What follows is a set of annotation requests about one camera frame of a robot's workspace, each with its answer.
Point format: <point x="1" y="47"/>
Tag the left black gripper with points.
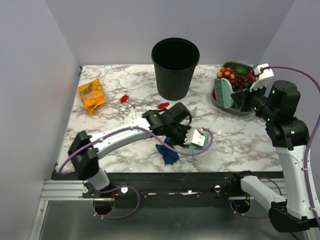
<point x="180" y="143"/>

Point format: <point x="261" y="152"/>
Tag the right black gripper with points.
<point x="243" y="96"/>

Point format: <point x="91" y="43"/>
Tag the green plastic dustpan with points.
<point x="193" y="149"/>

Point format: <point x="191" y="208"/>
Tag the dark blue cloth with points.
<point x="169" y="156"/>

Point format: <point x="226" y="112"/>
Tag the green hand brush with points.
<point x="223" y="91"/>

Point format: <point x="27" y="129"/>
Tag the red paper scrap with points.
<point x="124" y="98"/>
<point x="163" y="106"/>

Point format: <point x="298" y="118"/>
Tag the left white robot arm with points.
<point x="86" y="150"/>

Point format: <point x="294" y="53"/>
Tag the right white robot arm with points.
<point x="299" y="210"/>

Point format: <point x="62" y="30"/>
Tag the purple grape bunch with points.
<point x="239" y="81"/>

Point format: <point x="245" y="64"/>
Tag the green lime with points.
<point x="241" y="71"/>

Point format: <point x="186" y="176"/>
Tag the red yellow cherries cluster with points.
<point x="227" y="73"/>

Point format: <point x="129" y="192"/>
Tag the dark grey fruit tray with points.
<point x="234" y="109"/>

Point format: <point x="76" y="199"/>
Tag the white crumpled tissue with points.
<point x="130" y="117"/>

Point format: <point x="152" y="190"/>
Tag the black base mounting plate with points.
<point x="175" y="190"/>

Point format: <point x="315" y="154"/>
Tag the black plastic trash bin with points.
<point x="174" y="60"/>

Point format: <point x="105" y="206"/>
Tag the orange snack bag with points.
<point x="92" y="95"/>

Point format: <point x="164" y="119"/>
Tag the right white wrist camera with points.
<point x="263" y="77"/>

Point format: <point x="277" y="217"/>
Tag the aluminium rail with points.
<point x="63" y="190"/>

